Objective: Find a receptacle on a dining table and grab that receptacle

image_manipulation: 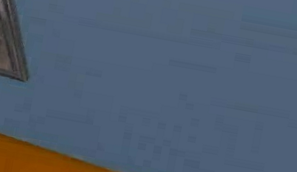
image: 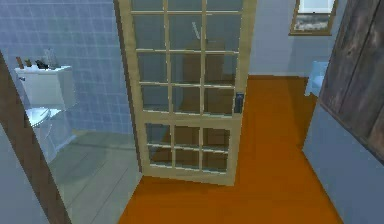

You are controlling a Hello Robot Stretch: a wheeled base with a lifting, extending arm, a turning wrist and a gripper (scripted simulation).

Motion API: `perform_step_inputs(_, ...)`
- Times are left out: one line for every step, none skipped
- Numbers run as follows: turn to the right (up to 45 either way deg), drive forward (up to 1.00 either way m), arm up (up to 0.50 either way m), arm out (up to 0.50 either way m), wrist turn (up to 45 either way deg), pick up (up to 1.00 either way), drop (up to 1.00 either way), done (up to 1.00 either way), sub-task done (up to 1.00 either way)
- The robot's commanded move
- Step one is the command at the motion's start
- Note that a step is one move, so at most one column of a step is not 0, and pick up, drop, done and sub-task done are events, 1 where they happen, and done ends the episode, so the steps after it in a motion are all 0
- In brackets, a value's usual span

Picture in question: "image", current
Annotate brown wooden cupboard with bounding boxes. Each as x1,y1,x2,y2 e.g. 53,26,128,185
152,39,236,169

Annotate beige glass-paned room door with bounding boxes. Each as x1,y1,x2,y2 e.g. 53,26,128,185
117,0,258,187

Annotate pale blue bed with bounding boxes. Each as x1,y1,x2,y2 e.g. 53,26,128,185
304,60,330,97

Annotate white toilet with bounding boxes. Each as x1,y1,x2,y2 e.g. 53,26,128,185
14,65,78,164

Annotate clear spray bottle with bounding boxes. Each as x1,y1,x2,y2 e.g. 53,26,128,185
43,48,60,70

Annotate black door handle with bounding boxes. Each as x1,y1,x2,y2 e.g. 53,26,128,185
233,92,245,114

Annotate wood-framed wall picture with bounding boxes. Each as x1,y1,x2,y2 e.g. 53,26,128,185
289,0,339,37

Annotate dark wooden wall panel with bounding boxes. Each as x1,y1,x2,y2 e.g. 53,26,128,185
318,0,384,164

